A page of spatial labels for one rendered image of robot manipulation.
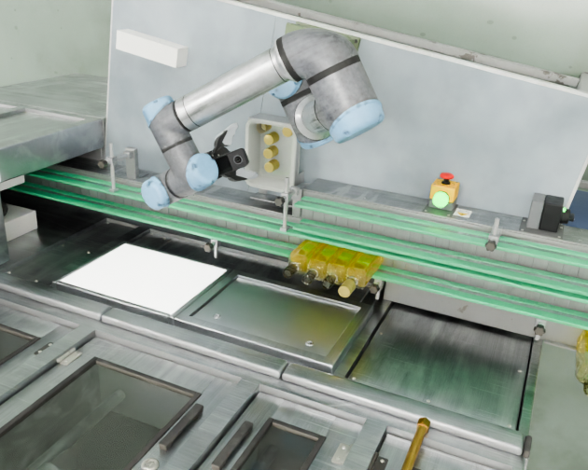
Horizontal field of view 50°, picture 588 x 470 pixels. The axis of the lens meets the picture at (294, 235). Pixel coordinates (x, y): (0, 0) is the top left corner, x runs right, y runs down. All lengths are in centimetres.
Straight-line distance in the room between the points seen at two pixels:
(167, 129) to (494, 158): 94
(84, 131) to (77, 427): 119
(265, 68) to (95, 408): 85
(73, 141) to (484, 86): 138
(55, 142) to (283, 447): 133
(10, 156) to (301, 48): 116
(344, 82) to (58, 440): 96
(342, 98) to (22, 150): 122
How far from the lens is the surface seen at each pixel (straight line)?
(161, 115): 141
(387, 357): 171
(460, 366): 174
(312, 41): 127
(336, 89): 125
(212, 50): 212
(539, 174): 187
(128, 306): 184
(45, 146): 224
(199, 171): 138
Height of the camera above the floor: 255
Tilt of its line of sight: 58 degrees down
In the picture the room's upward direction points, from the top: 131 degrees counter-clockwise
